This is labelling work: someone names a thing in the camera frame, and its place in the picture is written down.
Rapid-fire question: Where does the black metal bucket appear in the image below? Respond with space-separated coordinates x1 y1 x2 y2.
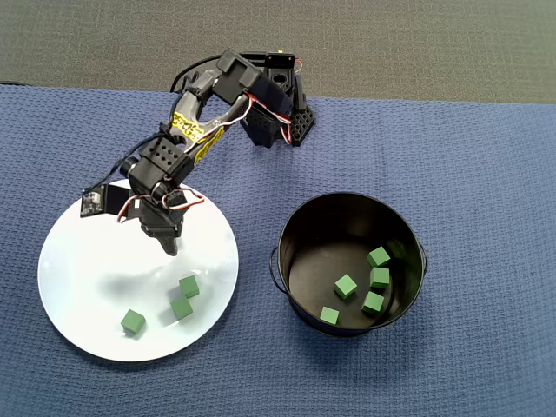
268 191 429 338

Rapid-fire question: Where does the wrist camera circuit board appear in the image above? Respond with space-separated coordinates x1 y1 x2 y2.
79 184 131 218

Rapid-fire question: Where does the thick black cable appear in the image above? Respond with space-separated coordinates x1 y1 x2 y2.
169 52 225 94

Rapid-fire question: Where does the blue woven cloth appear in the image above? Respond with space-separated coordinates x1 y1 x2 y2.
0 83 556 417

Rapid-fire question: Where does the thin black camera cable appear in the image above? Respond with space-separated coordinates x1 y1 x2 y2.
97 129 166 188

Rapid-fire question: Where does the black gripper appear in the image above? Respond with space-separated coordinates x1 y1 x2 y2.
129 194 187 258

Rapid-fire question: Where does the white round plate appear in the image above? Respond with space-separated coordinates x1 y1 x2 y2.
36 176 241 363

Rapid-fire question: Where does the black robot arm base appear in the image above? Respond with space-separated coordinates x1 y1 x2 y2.
260 50 316 149

